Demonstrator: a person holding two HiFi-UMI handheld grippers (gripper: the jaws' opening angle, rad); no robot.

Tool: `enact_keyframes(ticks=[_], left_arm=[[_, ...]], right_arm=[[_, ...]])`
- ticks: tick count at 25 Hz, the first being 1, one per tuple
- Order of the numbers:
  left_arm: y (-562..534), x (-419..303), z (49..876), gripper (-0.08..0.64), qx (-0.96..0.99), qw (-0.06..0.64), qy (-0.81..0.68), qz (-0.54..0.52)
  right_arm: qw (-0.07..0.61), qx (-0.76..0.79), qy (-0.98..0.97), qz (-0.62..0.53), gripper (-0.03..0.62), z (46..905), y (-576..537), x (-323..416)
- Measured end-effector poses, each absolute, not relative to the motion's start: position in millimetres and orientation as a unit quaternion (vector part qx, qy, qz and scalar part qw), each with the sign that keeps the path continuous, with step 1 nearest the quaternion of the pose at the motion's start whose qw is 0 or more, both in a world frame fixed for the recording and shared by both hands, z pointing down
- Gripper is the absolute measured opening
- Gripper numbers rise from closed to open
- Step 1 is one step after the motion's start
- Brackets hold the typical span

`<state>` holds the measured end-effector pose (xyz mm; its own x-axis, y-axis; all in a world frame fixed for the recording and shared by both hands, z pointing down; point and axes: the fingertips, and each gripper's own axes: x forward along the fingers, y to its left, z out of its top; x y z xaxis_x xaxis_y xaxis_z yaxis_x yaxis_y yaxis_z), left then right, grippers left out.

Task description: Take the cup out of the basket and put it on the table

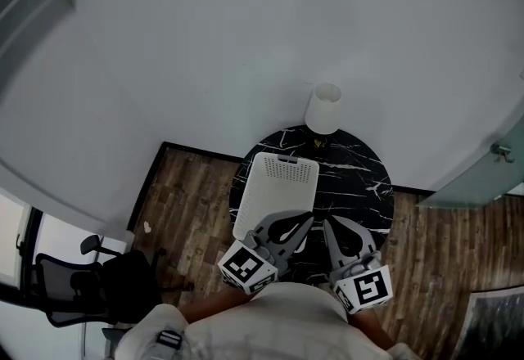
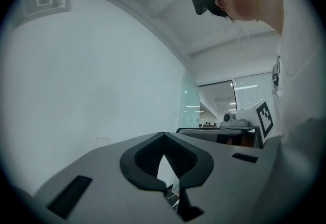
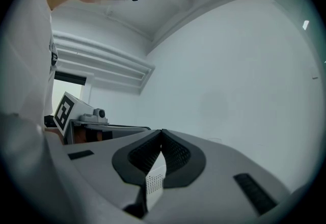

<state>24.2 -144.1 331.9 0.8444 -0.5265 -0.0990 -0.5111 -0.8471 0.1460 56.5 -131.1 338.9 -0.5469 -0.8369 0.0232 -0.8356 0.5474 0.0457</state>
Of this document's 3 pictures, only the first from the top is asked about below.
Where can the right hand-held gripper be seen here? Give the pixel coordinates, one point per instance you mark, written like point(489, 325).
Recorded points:
point(366, 289)

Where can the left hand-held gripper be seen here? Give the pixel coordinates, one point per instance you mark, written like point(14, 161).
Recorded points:
point(245, 272)

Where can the white perforated plastic basket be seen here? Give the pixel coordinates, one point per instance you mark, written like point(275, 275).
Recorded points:
point(278, 194)

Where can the person's left forearm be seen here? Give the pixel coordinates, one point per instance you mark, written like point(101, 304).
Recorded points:
point(217, 305)

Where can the person's right forearm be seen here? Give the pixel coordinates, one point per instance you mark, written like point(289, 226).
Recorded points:
point(370, 323)

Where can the person's white shirt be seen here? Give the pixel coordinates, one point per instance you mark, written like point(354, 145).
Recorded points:
point(270, 329)

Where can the white table lamp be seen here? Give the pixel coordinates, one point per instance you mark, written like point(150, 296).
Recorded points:
point(324, 109)

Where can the white paper scrap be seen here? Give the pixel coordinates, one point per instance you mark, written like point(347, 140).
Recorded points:
point(147, 227)

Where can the frosted glass door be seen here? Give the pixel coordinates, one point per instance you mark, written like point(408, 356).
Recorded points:
point(475, 186)

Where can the grey framed picture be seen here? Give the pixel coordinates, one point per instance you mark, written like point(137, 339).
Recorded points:
point(495, 325)

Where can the black mesh office chair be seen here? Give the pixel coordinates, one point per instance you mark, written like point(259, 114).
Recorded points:
point(114, 284)

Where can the black framed window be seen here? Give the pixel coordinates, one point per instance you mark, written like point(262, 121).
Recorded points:
point(16, 244)

